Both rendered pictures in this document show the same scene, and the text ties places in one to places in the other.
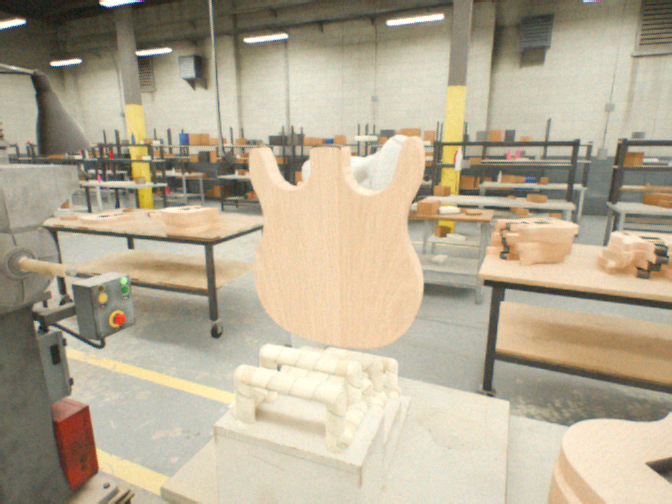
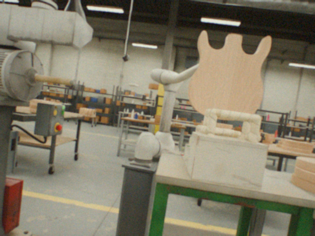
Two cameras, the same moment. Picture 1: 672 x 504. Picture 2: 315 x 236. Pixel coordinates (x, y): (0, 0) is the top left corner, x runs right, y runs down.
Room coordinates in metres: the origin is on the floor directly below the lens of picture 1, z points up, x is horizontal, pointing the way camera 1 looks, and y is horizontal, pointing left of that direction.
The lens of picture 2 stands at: (-0.04, 0.62, 1.17)
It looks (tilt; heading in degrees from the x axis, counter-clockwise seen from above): 3 degrees down; 341
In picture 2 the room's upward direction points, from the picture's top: 8 degrees clockwise
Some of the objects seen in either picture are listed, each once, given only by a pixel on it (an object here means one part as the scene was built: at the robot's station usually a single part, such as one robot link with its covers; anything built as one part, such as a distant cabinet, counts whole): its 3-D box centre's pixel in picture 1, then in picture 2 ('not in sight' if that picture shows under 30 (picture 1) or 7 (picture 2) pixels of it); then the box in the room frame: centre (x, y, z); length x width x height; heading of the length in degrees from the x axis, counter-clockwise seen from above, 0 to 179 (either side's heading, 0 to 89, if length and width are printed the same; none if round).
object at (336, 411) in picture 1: (335, 421); (254, 131); (0.57, 0.00, 1.15); 0.03 x 0.03 x 0.09
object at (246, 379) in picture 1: (287, 384); (235, 115); (0.60, 0.07, 1.20); 0.20 x 0.03 x 0.03; 69
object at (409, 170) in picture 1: (401, 167); (260, 47); (0.73, -0.12, 1.54); 0.07 x 0.04 x 0.10; 69
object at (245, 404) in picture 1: (244, 399); (211, 124); (0.63, 0.15, 1.15); 0.03 x 0.03 x 0.09
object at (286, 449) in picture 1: (302, 458); (224, 158); (0.64, 0.06, 1.02); 0.27 x 0.15 x 0.17; 70
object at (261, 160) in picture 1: (270, 170); (205, 42); (0.82, 0.12, 1.53); 0.07 x 0.04 x 0.09; 69
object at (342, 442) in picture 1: (350, 422); (251, 136); (0.60, -0.03, 1.12); 0.11 x 0.03 x 0.03; 160
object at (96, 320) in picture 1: (86, 312); (37, 122); (1.41, 0.90, 0.99); 0.24 x 0.21 x 0.26; 66
